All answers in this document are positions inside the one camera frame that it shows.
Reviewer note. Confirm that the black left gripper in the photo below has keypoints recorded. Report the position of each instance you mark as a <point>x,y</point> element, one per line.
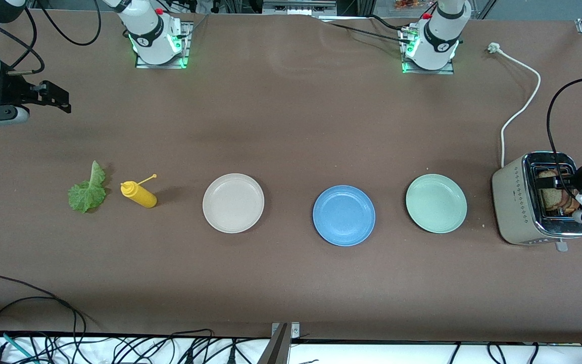
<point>580,176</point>

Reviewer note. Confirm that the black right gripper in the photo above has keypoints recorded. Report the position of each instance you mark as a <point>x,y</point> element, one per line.
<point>12,92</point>

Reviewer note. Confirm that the brown bread slice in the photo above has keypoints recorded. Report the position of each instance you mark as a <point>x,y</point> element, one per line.
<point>551,199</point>
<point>573,205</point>

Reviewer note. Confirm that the green lettuce leaf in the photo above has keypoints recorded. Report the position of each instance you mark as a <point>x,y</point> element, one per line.
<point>86,197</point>

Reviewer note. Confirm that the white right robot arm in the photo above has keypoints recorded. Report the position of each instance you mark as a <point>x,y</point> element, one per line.
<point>149,30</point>

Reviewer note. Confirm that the pale green round plate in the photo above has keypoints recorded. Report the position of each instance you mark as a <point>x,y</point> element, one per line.
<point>436,203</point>

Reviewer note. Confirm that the blue round plate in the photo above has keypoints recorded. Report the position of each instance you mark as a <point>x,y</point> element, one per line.
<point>344,216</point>

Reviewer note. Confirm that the beige round plate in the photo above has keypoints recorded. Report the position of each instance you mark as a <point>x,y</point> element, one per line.
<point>233,203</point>

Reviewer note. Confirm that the beige chrome toaster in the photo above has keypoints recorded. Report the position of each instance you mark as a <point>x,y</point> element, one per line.
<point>511,202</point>

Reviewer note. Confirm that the yellow mustard squeeze bottle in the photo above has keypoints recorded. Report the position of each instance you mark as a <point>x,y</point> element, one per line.
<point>144,198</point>

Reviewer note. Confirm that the orange snack packet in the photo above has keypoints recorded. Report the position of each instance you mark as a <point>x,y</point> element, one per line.
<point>412,4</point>

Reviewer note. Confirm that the dark grey slanted pole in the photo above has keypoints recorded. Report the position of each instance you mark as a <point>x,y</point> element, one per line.
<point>276,351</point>

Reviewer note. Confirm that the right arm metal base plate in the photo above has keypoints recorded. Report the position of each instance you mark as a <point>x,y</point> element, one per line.
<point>187,48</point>

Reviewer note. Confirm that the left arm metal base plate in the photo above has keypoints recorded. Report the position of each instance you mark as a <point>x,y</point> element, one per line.
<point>430,72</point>

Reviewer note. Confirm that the grey metal rail box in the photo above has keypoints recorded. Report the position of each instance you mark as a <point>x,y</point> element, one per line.
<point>298,7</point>

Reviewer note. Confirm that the small metal edge bracket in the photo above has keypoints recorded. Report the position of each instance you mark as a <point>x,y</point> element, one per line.
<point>295,331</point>

